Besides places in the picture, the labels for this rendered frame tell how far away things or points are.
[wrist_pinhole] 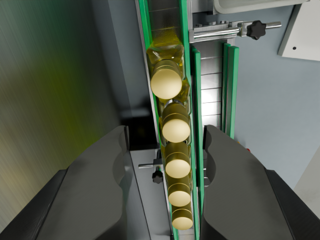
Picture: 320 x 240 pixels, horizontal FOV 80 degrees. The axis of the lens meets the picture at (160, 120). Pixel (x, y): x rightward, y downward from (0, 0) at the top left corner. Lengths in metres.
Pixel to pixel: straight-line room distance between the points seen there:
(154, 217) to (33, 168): 0.67
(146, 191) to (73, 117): 0.51
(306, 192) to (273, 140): 1.62
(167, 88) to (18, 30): 0.14
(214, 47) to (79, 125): 0.35
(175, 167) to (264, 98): 0.52
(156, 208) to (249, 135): 0.44
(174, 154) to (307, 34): 0.54
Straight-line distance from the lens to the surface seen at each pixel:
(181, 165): 0.26
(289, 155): 0.90
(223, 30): 0.41
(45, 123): 0.22
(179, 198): 0.30
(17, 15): 0.22
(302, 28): 0.68
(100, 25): 0.51
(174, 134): 0.23
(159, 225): 0.86
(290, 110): 0.79
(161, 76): 0.20
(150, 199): 0.75
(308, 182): 2.33
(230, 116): 0.46
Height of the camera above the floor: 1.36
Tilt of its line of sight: 62 degrees down
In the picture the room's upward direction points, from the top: 176 degrees counter-clockwise
